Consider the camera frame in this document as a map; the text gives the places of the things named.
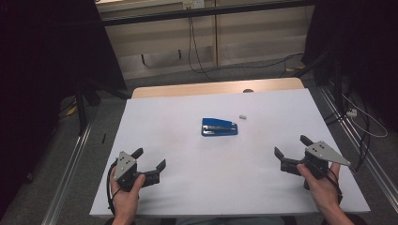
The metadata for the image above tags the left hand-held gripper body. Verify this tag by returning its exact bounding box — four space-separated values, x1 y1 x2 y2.
113 151 145 192

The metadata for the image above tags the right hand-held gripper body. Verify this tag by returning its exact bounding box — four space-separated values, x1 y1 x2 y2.
301 141 351 181

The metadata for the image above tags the blue stapler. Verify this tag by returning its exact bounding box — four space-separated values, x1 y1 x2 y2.
201 117 239 138

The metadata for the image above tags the person's left hand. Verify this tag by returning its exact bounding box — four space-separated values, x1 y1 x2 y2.
110 173 146 218

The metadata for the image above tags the person's right hand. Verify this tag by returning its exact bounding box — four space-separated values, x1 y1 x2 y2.
296 162 344 215

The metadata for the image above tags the white table mat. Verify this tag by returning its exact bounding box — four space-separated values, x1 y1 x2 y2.
89 88 371 218

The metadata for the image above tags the black metal stand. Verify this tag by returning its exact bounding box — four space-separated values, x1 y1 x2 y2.
294 50 346 118
74 79 130 137

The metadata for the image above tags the black curtain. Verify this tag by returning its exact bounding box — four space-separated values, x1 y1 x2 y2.
0 0 127 219
301 0 398 134

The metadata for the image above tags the black horizontal bar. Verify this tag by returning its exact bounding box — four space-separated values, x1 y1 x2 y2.
100 0 314 27

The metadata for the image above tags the left hand-held gripper cable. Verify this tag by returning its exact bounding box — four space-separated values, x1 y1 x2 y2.
105 159 118 218

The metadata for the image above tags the hand-held gripper cable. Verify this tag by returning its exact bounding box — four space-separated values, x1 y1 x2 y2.
105 159 118 218
325 168 344 204

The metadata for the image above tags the right hand-held gripper cable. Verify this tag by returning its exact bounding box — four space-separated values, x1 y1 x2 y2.
325 168 344 204

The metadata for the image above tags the black cable bundle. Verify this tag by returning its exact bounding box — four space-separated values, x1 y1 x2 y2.
323 102 374 173

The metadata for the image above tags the aluminium floor rail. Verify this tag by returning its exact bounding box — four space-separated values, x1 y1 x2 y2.
318 85 398 205
40 123 93 225

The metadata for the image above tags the white cable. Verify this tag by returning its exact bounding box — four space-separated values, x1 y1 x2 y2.
341 93 389 139

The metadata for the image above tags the black floor cable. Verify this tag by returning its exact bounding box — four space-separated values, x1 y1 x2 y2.
200 52 305 79

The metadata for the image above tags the black hanging cable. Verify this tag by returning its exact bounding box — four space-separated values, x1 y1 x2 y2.
187 15 215 81

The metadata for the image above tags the white wall socket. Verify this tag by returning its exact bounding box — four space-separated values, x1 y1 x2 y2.
182 0 206 9

